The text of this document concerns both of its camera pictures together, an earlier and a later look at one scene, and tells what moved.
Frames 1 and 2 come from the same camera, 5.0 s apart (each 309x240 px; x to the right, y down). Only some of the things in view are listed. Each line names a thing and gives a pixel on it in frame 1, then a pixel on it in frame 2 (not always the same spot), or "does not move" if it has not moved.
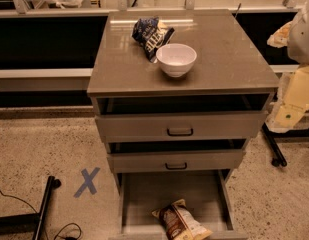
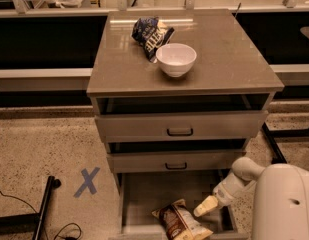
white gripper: [302, 39] -> [223, 195]
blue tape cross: [87, 181] does not move
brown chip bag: [179, 223] does not move
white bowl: [176, 59] does not move
